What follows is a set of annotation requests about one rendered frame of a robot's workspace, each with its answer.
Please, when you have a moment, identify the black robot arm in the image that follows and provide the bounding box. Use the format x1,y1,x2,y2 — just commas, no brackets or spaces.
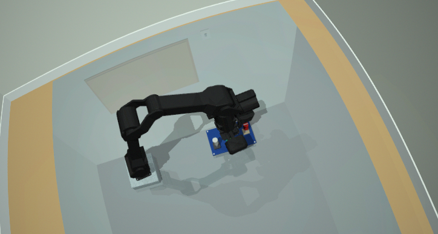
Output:
117,85,260,181

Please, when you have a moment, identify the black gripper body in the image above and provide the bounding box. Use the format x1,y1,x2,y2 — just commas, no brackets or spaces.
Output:
214,116,247,155

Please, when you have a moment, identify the blue circuit board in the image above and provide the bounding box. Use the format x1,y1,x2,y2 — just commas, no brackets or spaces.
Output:
206,122,257,156

